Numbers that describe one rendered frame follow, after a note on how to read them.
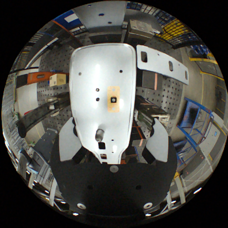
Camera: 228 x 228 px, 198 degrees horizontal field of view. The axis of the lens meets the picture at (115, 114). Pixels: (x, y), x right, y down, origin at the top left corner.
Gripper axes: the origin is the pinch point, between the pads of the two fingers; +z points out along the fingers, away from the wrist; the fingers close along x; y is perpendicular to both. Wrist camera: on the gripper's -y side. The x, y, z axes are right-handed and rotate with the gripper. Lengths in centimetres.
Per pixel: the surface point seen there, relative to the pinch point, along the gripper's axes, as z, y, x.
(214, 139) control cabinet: -72, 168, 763
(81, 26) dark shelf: 12.6, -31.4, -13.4
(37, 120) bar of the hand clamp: -2.3, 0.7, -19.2
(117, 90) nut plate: 11.7, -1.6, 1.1
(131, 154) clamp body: 15.8, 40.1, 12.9
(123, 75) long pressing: 12.5, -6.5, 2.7
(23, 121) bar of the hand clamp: -6.3, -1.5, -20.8
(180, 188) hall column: -205, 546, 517
